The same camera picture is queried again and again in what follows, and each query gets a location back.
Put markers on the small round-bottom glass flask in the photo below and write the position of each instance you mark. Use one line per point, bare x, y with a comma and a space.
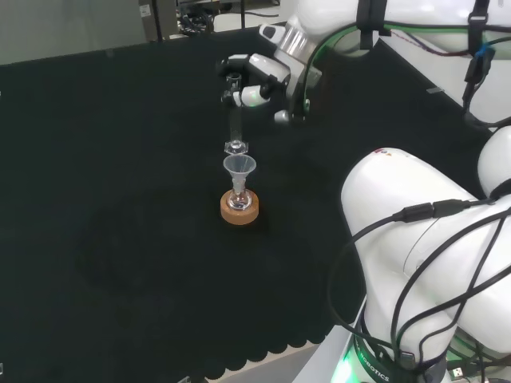
238, 201

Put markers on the clear graduated cylinder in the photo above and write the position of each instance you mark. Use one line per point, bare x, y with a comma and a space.
236, 127

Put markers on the grey metal cabinet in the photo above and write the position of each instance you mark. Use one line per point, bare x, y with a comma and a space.
157, 20

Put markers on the silver usb plug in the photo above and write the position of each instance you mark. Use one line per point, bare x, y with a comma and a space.
457, 373

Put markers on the grey cloth clip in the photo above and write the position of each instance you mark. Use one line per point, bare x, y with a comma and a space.
435, 90

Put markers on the black bench cloth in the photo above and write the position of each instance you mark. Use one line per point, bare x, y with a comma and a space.
120, 179

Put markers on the clear plastic funnel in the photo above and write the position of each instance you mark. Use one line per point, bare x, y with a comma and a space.
239, 165

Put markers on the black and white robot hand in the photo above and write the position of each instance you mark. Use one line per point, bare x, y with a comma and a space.
265, 68

